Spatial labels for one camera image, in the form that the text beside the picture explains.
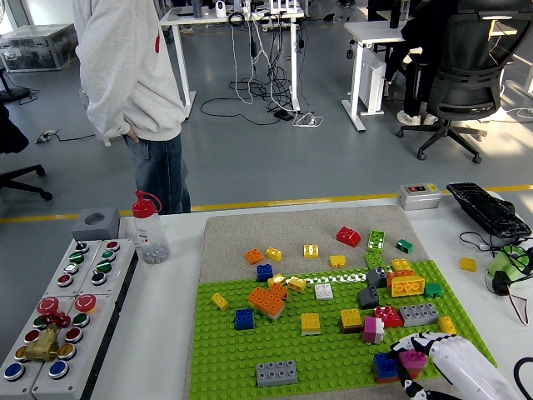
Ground grey-brown mat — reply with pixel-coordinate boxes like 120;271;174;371
184;204;457;400

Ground dark grey sloped brick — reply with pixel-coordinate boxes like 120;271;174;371
356;285;381;310
365;266;388;289

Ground black stand base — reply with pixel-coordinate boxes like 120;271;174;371
0;66;32;105

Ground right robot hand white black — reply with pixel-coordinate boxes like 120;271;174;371
389;331;524;400

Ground black wrapped keyboard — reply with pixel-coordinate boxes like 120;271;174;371
446;182;533;239

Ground grey two-by-four brick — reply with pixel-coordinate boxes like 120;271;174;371
399;302;441;328
256;359;299;388

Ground yellow on white brick stack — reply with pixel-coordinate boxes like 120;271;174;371
300;312;322;337

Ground orange layered brick stack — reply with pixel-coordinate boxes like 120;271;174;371
247;282;289;322

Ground black plug with cord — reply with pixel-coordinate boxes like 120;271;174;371
459;231;533;272

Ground white computer tower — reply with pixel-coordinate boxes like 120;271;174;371
360;48;387;116

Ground lime green long brick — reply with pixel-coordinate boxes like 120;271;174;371
364;250;386;272
366;229;386;253

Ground black mesh office chair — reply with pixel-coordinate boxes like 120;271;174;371
395;0;533;164

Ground grey four-button control box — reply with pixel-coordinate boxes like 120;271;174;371
77;237;139;298
45;240;103;298

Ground clear bottle red cap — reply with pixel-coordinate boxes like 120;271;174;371
132;190;172;265

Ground red sloped brick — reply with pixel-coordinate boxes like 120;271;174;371
336;226;362;248
372;305;405;329

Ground seated person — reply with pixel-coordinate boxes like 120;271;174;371
382;0;463;126

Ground tangled desk cables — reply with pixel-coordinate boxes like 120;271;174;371
199;10;326;128

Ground clear storage crate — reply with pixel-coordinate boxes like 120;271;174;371
0;23;79;73

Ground white standing desk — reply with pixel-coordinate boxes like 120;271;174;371
343;20;411;133
503;53;533;99
159;6;307;120

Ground brass valve red handwheel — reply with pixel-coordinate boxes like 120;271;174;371
23;312;72;363

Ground grey emergency-stop button box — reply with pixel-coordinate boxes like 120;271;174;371
31;292;122;400
0;295;78;400

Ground green studded baseplate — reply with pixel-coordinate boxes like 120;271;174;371
189;260;498;400

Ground black servo with wires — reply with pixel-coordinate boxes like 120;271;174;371
486;270;531;326

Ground black swivel chair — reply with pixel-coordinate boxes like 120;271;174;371
0;102;54;203

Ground grey switch box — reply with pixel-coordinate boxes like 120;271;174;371
396;182;442;212

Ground yellow two-by-four brick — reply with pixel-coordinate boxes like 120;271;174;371
390;274;426;298

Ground grey block round hole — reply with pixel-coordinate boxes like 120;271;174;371
70;207;121;242

